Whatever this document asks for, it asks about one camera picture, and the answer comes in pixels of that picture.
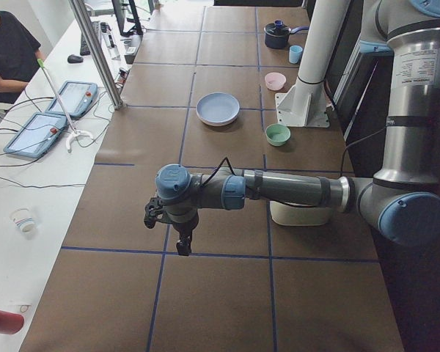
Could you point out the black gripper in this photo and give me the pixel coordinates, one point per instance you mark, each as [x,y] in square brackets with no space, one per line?
[183,227]

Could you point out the pink plate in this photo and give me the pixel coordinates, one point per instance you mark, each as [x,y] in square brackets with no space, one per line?
[218,124]

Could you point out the blue plate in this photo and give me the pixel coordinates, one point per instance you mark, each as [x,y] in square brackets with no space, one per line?
[218,106]

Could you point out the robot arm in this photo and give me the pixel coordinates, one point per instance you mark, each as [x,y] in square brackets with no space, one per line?
[399,200]

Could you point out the cream toaster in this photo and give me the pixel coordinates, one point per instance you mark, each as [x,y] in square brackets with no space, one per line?
[286,215]

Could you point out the green bowl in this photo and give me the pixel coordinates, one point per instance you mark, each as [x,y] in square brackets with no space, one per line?
[277,134]

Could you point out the paper cup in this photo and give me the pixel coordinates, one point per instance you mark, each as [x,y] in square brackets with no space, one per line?
[23,220]

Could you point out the near teach pendant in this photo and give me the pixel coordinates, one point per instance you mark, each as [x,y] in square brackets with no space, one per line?
[36,136]

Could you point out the teach pendant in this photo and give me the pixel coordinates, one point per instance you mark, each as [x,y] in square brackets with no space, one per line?
[77,97]
[36,136]

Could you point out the far teach pendant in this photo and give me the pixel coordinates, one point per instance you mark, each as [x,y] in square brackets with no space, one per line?
[77,97]

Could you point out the white mounting pillar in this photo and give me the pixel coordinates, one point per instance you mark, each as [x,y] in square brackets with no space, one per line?
[304,105]

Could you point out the pink bowl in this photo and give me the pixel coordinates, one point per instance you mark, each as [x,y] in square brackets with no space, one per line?
[275,81]

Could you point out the red bottle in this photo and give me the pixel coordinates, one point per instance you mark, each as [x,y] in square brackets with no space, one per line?
[10,323]

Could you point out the black computer mouse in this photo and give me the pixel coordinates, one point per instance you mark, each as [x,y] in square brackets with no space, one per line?
[74,59]

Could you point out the black keyboard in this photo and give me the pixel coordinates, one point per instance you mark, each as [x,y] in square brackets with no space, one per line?
[84,47]

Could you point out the light blue cup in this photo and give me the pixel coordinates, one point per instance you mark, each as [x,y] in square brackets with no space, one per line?
[295,54]

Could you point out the dark blue pot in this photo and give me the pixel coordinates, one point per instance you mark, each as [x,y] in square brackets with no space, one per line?
[277,34]

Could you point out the black monitor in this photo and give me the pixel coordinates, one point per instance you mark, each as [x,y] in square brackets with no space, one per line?
[127,17]

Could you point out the person in black shirt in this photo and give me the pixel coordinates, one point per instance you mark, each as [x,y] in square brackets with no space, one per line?
[19,53]

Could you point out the aluminium frame post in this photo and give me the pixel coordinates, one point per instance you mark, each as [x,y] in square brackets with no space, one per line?
[84,23]

